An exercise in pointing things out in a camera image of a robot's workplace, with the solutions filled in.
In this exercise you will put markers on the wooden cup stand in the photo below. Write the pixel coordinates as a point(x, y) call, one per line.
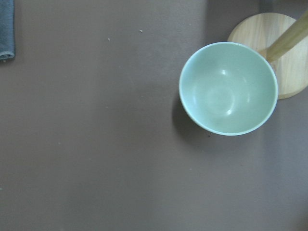
point(283, 42)

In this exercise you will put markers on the grey folded cloth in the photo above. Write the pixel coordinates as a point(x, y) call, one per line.
point(7, 41)

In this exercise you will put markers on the green bowl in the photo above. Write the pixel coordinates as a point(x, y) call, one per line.
point(228, 89)

